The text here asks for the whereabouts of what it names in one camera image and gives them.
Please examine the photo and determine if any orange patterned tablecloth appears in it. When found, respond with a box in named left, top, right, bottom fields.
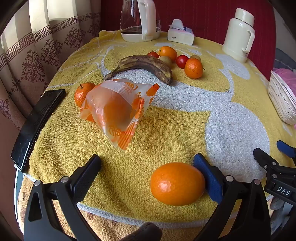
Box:
left=15, top=174, right=232, bottom=241

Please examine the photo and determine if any pink dotted blanket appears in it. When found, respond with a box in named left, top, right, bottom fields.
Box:
left=273, top=67, right=296, bottom=81

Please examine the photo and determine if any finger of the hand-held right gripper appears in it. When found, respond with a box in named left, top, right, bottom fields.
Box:
left=253, top=148, right=281, bottom=173
left=277, top=140, right=296, bottom=166

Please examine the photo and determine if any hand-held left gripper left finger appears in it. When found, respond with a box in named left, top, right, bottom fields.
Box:
left=23, top=154, right=102, bottom=241

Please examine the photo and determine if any large orange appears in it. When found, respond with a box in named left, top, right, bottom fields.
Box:
left=150, top=162, right=206, bottom=206

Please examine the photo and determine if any cream thermos flask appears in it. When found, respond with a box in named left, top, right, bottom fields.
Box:
left=222, top=8, right=255, bottom=63

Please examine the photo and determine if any person's right hand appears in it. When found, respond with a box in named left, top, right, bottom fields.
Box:
left=270, top=197, right=285, bottom=210

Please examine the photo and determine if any white perforated plastic basket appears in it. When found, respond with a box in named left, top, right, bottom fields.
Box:
left=268, top=71, right=296, bottom=126

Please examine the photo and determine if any overripe brown banana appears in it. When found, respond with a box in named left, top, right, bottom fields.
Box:
left=103, top=55, right=173, bottom=86

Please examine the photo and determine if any white tissue pack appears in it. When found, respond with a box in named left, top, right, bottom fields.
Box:
left=167, top=19, right=195, bottom=46

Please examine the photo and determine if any grey padded headboard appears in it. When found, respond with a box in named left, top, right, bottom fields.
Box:
left=274, top=47, right=296, bottom=70

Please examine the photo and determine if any round orange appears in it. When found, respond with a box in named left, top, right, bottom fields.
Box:
left=159, top=46, right=177, bottom=61

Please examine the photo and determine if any orange in printed plastic bag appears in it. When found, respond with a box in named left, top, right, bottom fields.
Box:
left=77, top=78, right=160, bottom=151

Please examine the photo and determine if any beige patterned curtain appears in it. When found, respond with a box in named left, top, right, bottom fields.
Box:
left=0, top=0, right=102, bottom=130

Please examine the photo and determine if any red textured cloth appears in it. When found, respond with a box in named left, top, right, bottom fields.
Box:
left=100, top=0, right=277, bottom=65

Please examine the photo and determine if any small mandarin with stem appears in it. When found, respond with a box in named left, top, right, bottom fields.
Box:
left=184, top=58, right=204, bottom=79
left=74, top=82, right=96, bottom=108

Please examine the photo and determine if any glass kettle with cream handle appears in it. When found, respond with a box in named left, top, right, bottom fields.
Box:
left=120, top=0, right=162, bottom=42

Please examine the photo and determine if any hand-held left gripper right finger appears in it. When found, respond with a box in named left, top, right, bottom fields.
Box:
left=193, top=153, right=271, bottom=241

